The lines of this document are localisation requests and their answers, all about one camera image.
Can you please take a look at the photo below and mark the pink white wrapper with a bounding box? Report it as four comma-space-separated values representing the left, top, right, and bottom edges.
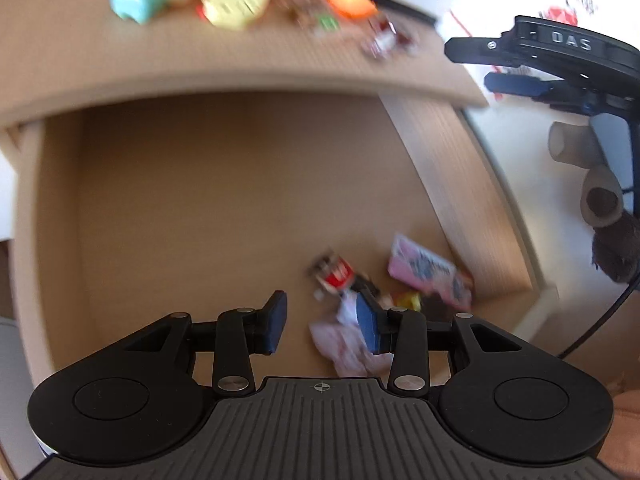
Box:
309, 292, 393, 377

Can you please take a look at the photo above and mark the pink Volcano snack pack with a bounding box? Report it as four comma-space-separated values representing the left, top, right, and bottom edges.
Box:
387, 234, 473, 311

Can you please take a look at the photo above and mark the small cola bottle keychain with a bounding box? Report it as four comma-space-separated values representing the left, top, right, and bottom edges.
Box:
306, 250, 382, 301

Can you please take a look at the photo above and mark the red white candy wrapper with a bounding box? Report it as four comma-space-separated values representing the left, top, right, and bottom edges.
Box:
361, 14, 419, 61

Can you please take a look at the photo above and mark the clear snack packet green label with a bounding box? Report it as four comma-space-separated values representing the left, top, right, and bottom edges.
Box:
276, 0, 341, 36

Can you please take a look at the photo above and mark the cardboard tube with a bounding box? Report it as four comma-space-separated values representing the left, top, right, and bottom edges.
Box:
548, 122, 605, 169
580, 165, 624, 229

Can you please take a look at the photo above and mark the white box red print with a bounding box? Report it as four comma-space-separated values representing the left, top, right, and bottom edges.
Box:
446, 0, 639, 47

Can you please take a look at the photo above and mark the brown furry object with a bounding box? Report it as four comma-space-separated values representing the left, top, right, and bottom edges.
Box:
592, 211, 639, 283

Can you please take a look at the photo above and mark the black cable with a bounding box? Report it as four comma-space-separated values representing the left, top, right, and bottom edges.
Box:
555, 274, 640, 361

